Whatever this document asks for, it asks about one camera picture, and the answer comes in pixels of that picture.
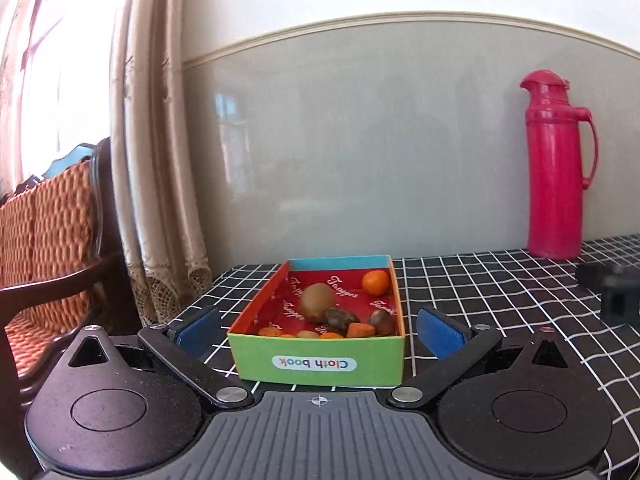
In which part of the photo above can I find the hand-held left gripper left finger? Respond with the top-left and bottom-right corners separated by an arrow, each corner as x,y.
67,306 -> 253,408

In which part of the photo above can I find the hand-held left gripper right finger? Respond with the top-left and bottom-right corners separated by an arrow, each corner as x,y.
385,306 -> 575,408

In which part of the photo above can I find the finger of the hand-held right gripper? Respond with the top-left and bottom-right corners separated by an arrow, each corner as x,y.
575,262 -> 608,289

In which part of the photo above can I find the small brown kiwi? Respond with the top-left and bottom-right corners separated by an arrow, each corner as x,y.
369,309 -> 396,337

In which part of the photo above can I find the wrinkled dark passion fruit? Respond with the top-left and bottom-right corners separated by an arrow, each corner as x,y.
325,308 -> 361,334

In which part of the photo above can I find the colourful cardboard box red inside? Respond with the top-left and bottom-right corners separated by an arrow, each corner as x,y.
227,255 -> 406,389

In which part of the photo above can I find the black white checked tablecloth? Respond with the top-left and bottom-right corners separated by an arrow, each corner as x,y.
107,233 -> 640,480

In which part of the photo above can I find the pink thermos jug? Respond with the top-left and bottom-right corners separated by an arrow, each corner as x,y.
519,70 -> 599,261

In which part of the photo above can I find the dark wooden chair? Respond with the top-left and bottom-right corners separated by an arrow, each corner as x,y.
0,137 -> 142,480

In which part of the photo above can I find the orange woven chair cushion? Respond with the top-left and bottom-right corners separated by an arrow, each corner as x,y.
0,162 -> 108,377

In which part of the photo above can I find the beige lace curtain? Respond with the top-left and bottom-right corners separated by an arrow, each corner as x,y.
109,0 -> 214,327

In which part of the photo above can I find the window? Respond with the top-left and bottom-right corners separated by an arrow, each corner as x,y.
0,0 -> 118,198

